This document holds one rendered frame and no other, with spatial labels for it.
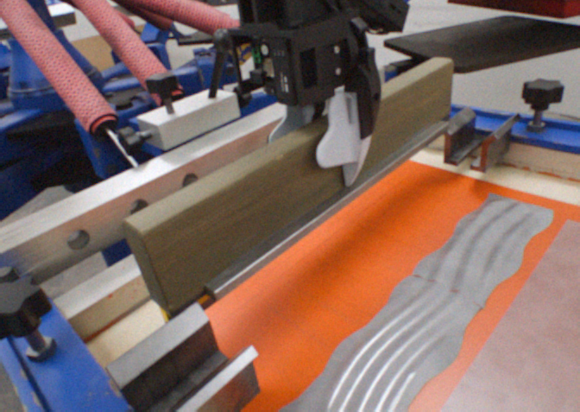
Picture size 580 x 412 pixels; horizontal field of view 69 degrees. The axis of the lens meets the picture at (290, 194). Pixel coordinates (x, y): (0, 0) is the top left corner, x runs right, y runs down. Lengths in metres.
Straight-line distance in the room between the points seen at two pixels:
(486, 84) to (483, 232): 2.11
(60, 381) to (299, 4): 0.31
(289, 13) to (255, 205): 0.14
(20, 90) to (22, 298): 0.74
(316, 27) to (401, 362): 0.25
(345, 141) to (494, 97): 2.23
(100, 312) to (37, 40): 0.49
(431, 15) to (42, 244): 2.39
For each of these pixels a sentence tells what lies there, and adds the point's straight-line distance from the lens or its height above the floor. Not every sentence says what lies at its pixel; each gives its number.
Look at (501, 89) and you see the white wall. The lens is 2.54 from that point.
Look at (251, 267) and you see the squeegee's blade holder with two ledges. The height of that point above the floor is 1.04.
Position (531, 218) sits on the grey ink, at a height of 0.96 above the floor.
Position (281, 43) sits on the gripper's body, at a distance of 0.30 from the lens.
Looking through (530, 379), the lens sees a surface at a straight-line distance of 0.37.
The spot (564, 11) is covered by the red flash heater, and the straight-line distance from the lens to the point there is 1.19.
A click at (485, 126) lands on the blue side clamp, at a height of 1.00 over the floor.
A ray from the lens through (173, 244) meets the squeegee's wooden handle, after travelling 0.29.
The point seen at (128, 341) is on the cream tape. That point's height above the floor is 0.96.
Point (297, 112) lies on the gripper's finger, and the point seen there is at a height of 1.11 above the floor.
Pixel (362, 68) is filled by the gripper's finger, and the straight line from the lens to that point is 0.34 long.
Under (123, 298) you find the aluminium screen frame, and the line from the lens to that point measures 0.44.
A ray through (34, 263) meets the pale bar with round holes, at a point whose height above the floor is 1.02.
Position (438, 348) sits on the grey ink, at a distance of 0.36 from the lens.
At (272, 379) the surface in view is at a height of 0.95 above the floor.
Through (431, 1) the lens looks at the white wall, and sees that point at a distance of 2.61.
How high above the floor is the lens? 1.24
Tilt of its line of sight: 31 degrees down
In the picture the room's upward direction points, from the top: 9 degrees counter-clockwise
